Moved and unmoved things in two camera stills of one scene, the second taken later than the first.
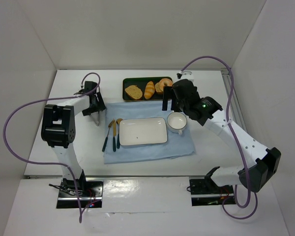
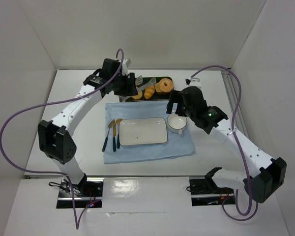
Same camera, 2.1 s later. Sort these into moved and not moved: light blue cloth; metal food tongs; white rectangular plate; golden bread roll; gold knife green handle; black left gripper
Moved: black left gripper; metal food tongs
Not moved: white rectangular plate; gold knife green handle; golden bread roll; light blue cloth
